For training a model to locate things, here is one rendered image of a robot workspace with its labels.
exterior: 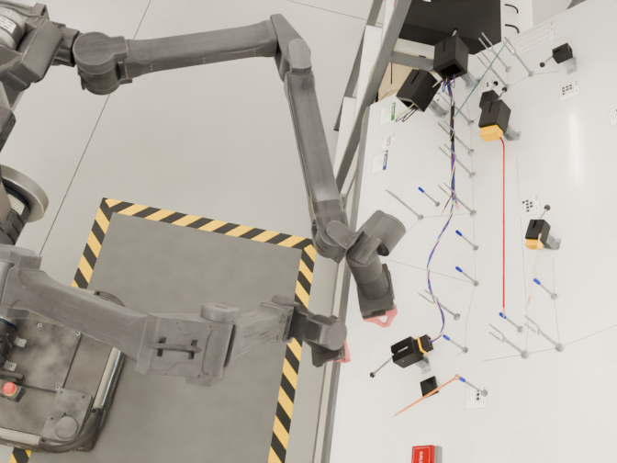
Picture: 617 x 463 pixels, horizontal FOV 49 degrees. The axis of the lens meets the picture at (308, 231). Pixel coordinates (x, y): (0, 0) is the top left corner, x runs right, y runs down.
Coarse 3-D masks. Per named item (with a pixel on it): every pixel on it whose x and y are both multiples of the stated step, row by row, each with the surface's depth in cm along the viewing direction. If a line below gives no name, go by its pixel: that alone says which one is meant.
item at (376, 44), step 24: (408, 0) 183; (504, 0) 220; (528, 0) 222; (576, 0) 177; (384, 24) 205; (504, 24) 214; (528, 24) 216; (360, 48) 272; (384, 48) 198; (408, 48) 202; (432, 48) 203; (360, 72) 249; (384, 72) 206; (360, 96) 242; (336, 120) 313; (360, 120) 227; (336, 168) 277
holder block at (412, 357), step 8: (392, 344) 148; (400, 344) 146; (408, 344) 145; (392, 352) 147; (400, 352) 145; (408, 352) 144; (392, 360) 146; (400, 360) 145; (408, 360) 145; (416, 360) 145
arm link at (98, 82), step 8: (80, 32) 129; (72, 48) 129; (80, 72) 126; (112, 72) 128; (88, 80) 129; (96, 80) 128; (104, 80) 129; (112, 80) 130; (96, 88) 131; (104, 88) 131
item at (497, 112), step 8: (504, 88) 163; (488, 104) 160; (496, 104) 158; (504, 104) 159; (488, 112) 159; (496, 112) 157; (504, 112) 158; (480, 120) 159; (488, 120) 157; (496, 120) 156; (504, 120) 158; (480, 128) 160; (504, 128) 158; (504, 136) 164; (512, 136) 163; (520, 136) 163
